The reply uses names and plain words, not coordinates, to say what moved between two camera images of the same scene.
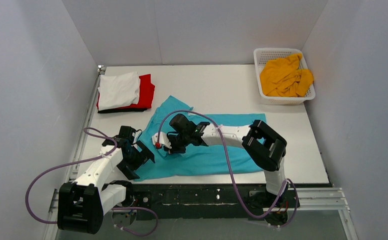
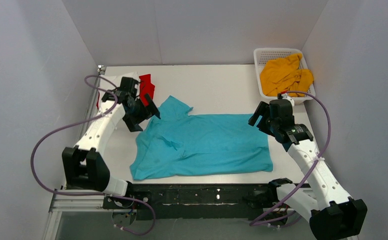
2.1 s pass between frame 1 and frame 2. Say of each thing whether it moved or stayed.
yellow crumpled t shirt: stayed
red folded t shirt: stayed
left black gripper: moved
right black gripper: moved
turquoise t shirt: stayed
